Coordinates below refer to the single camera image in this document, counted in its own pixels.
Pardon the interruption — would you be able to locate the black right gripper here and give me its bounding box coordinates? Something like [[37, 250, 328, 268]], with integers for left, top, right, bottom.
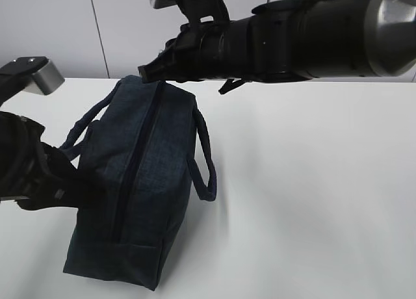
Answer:
[[138, 21, 255, 83]]

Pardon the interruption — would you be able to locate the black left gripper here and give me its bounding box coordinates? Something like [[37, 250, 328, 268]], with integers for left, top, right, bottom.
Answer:
[[0, 110, 111, 212]]

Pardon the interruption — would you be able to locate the dark blue lunch bag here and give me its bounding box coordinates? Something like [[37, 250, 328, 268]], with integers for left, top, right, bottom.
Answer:
[[61, 75, 217, 290]]

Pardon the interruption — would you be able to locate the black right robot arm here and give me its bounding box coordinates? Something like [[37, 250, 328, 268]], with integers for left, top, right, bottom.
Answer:
[[138, 0, 415, 92]]

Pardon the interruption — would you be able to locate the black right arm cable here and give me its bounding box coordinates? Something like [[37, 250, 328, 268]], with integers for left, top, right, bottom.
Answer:
[[218, 77, 244, 95]]

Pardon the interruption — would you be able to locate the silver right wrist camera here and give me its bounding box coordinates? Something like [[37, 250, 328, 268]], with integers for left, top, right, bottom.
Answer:
[[149, 0, 230, 27]]

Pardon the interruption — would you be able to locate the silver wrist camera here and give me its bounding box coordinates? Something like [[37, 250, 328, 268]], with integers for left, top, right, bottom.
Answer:
[[149, 0, 230, 27], [1, 57, 65, 105]]

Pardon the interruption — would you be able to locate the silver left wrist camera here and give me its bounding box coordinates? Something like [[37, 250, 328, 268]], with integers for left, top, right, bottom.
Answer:
[[1, 57, 65, 105]]

